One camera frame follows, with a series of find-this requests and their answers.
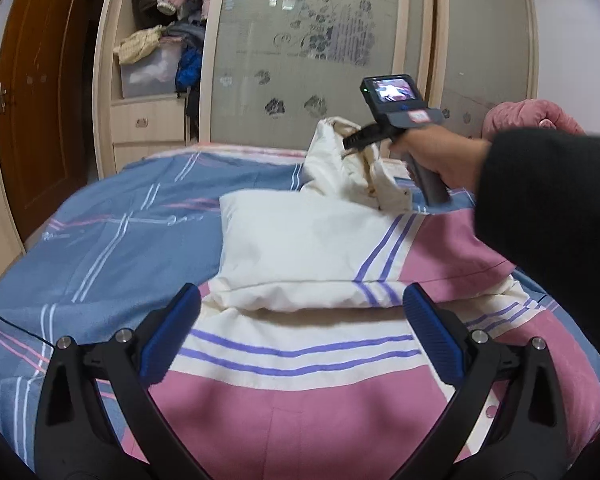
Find blue plaid bedsheet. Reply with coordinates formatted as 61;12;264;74
0;147;600;471

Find clear plastic storage box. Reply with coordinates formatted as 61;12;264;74
119;42;181;98

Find light wood wardrobe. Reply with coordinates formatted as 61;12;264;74
92;0;541;161

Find blue garment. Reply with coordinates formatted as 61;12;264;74
175;47;203;91

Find person's right hand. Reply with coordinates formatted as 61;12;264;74
387;122;491;196

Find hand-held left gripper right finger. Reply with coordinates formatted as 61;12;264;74
402;282;568;480

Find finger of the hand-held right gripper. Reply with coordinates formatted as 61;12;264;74
342;126;391;151

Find beige crumpled cloth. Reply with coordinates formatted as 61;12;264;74
114;25;163;66

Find brown wooden door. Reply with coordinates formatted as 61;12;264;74
0;0;93;218

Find frosted floral sliding door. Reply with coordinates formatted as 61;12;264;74
427;0;540;138
197;0;433;153

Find pink white striped duvet cover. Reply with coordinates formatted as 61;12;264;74
122;116;600;480

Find dark cloth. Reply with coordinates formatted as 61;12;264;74
184;87;201;143

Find grey folded clothes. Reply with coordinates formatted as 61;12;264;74
160;20;206;51

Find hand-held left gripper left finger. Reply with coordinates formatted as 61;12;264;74
34;282;206;480

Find person's right forearm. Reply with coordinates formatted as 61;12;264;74
472;127;600;401

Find wardrobe drawer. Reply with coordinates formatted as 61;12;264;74
111;97;187;143
112;141;188;177

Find pink rolled quilt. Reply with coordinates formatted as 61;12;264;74
482;100;586;141

